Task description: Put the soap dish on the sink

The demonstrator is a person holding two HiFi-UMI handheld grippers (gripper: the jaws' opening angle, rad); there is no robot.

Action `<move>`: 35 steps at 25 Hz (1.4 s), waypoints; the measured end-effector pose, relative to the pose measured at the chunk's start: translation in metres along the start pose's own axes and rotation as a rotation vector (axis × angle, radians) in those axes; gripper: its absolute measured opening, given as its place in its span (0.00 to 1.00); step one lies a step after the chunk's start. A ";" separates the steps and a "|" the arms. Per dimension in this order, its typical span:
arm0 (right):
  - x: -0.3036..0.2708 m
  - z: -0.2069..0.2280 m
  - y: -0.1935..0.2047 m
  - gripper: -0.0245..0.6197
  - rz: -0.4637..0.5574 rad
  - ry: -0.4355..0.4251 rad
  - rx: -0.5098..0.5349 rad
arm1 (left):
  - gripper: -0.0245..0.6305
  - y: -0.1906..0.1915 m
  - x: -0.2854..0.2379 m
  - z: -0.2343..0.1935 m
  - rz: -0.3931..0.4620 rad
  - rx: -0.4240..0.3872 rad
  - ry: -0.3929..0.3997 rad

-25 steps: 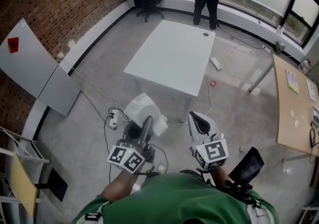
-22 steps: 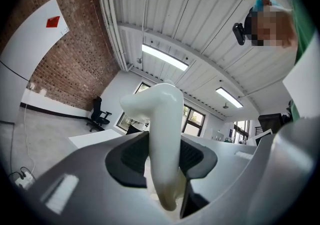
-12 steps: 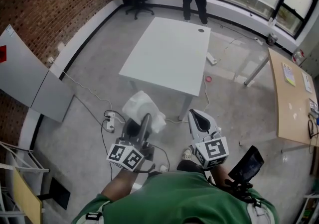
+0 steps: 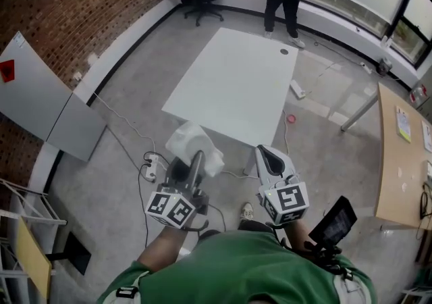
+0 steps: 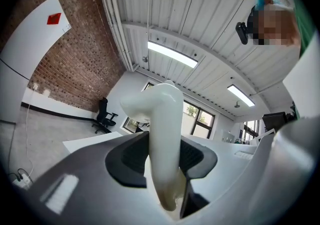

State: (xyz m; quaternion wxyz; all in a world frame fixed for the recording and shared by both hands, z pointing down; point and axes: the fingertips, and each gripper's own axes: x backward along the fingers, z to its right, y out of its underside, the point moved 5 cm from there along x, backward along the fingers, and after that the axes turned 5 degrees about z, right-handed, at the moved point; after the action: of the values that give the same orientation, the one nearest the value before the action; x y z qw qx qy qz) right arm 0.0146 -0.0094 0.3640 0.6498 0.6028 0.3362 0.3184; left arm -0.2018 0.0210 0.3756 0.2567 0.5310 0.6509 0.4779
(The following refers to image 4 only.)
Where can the white metal rack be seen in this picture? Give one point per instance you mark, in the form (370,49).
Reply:
(30,208)

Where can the white table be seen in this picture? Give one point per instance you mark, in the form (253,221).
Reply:
(236,83)

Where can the grey panel board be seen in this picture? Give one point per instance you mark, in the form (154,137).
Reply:
(44,103)

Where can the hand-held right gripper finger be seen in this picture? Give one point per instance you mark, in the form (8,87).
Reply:
(261,167)
(290,167)

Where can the person's green shirt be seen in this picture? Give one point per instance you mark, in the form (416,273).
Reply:
(236,272)

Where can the wooden board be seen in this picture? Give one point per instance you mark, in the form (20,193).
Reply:
(32,257)

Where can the person's left forearm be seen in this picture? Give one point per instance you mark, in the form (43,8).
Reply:
(162,250)

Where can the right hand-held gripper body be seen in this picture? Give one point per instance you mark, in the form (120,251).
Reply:
(287,198)

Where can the pink round lid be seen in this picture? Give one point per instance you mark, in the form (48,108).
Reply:
(291,118)

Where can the yellow-green notebook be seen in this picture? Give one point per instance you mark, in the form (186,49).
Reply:
(403,123)

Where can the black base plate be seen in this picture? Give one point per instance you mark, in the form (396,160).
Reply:
(77,255)

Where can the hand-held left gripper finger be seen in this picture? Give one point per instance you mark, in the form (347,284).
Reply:
(179,172)
(197,171)

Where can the black chest-mounted phone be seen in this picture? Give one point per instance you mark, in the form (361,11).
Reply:
(334,221)

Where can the black phone mount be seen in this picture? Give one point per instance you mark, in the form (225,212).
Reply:
(329,260)

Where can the white chest harness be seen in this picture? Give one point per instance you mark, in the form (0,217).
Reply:
(126,292)

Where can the white paper sheet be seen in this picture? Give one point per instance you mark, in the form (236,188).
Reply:
(428,137)

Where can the person's right forearm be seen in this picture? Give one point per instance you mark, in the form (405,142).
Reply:
(302,235)

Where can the person's black trousers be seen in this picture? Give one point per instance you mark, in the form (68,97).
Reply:
(253,225)

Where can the white wall socket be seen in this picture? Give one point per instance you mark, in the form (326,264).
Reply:
(77,76)

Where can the glass jar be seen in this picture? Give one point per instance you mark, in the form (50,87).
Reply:
(384,67)

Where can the small white power strip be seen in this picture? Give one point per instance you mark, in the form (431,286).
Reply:
(365,67)

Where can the person's right shoe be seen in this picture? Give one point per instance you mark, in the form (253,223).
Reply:
(247,211)

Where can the cluttered storage shelf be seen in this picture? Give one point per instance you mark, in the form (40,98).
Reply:
(418,296)

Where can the small clear bottle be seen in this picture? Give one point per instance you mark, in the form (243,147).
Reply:
(387,41)

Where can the light wooden table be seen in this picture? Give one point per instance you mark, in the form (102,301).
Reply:
(398,160)

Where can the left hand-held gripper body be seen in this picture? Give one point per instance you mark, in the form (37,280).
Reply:
(170,209)

